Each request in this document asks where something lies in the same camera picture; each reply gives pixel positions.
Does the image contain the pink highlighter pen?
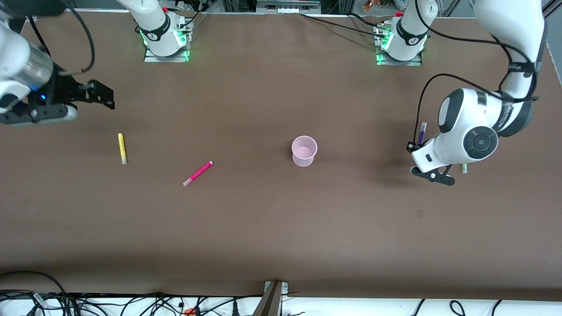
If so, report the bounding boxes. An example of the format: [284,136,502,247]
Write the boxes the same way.
[182,161,214,187]

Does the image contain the pink mesh pen holder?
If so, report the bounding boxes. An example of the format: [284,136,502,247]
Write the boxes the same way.
[291,135,318,168]

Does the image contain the yellow highlighter pen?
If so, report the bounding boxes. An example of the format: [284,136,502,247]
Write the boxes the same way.
[117,133,128,166]

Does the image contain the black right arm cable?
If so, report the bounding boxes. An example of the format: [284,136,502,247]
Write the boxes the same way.
[26,0,96,76]

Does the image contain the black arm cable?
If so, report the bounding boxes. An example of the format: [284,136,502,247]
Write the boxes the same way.
[26,0,96,76]
[413,0,541,146]

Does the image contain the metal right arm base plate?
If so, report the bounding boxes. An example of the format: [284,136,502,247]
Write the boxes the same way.
[144,18,191,63]

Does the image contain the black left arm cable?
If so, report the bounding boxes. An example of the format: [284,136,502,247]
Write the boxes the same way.
[413,0,541,146]

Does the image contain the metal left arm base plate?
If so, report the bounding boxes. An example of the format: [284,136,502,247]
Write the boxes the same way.
[375,24,423,67]

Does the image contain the black cable across table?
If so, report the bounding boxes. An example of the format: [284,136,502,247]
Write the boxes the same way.
[300,12,388,39]

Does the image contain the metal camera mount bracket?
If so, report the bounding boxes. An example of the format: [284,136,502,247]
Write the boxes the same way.
[252,280,289,316]

